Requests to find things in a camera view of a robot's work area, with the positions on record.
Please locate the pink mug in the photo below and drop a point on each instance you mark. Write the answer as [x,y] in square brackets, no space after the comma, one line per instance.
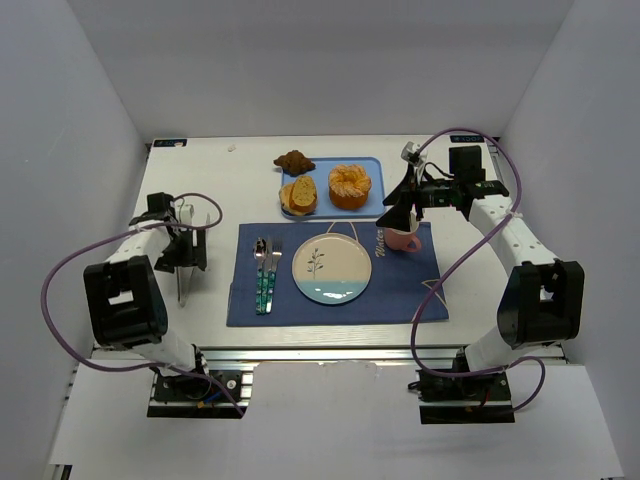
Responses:
[406,241]

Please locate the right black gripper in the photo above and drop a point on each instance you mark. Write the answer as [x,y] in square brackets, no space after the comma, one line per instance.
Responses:
[416,196]

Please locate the brown croissant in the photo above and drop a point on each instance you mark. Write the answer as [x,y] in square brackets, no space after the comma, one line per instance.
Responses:
[294,163]

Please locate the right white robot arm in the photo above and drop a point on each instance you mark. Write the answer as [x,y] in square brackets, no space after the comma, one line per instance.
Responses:
[543,297]

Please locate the spoon with green handle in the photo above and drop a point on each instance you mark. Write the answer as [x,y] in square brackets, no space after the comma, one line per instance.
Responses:
[259,252]

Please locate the blue plastic tray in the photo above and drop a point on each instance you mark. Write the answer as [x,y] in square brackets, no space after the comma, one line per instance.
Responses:
[325,209]

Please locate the aluminium table edge rail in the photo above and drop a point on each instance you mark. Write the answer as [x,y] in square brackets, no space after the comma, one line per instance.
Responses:
[435,357]

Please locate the fork with green handle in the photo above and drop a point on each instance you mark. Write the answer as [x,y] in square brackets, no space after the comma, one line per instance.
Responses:
[276,254]

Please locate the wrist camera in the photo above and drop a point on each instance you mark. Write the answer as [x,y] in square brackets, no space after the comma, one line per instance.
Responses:
[411,153]
[185,210]

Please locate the metal tongs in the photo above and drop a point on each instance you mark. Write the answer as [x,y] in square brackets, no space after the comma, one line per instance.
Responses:
[184,285]

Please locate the round orange sugared bun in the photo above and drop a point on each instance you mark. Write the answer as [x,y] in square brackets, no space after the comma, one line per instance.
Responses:
[349,186]

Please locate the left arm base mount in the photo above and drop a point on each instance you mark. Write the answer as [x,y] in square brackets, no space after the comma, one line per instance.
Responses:
[195,399]

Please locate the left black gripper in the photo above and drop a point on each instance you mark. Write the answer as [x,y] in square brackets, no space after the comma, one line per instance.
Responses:
[198,250]

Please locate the sliced toast bread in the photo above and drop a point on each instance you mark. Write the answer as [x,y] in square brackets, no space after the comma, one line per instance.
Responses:
[300,197]

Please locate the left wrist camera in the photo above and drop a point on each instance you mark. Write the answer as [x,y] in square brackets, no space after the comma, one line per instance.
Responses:
[185,210]

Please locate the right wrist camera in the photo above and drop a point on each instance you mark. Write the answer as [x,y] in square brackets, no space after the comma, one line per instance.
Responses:
[411,153]

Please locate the right blue label sticker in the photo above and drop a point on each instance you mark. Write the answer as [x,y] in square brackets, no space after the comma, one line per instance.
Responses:
[466,138]

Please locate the white and blue plate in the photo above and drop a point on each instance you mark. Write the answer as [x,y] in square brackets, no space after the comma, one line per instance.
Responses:
[331,269]

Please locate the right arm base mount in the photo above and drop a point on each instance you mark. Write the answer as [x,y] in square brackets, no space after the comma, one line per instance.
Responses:
[482,399]

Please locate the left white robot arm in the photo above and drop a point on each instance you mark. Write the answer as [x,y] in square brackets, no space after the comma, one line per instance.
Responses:
[126,306]

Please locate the left blue label sticker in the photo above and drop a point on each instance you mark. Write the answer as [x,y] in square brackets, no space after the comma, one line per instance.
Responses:
[169,143]

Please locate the blue cloth placemat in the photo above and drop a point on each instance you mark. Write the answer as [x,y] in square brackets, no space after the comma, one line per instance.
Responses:
[399,280]

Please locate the blue label sticker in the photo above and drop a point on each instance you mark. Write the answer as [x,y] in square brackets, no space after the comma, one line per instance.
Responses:
[169,143]
[466,138]

